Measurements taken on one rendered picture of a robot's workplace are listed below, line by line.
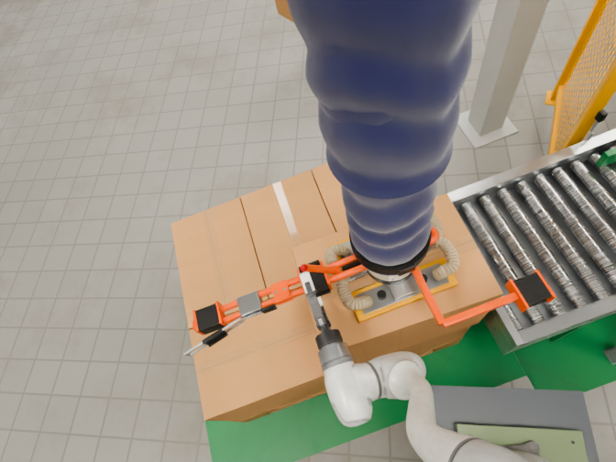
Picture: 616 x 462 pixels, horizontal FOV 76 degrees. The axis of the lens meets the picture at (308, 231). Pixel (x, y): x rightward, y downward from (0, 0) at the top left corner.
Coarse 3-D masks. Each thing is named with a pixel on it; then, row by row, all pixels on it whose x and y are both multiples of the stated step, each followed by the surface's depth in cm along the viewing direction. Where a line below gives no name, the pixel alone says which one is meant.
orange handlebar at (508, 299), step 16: (432, 240) 119; (352, 256) 122; (352, 272) 120; (416, 272) 116; (272, 288) 122; (288, 288) 124; (224, 304) 124; (432, 304) 111; (496, 304) 107; (224, 320) 121; (448, 320) 108; (464, 320) 108
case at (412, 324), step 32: (448, 224) 136; (320, 256) 140; (480, 256) 129; (352, 288) 132; (480, 288) 124; (352, 320) 128; (384, 320) 126; (416, 320) 124; (480, 320) 153; (352, 352) 135; (384, 352) 153
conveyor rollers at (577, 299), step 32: (576, 160) 180; (544, 192) 178; (576, 192) 173; (608, 192) 171; (480, 224) 175; (544, 224) 171; (576, 224) 167; (608, 224) 165; (544, 256) 164; (576, 256) 161; (576, 288) 156; (512, 320) 155; (544, 320) 155
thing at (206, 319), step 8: (216, 304) 122; (192, 312) 122; (200, 312) 122; (208, 312) 121; (216, 312) 121; (224, 312) 125; (200, 320) 121; (208, 320) 120; (216, 320) 120; (200, 328) 120; (208, 328) 120; (216, 328) 122
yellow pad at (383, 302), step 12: (432, 264) 128; (432, 276) 126; (372, 288) 128; (384, 288) 127; (432, 288) 124; (444, 288) 124; (384, 300) 126; (396, 300) 125; (408, 300) 125; (360, 312) 126; (372, 312) 125; (384, 312) 125
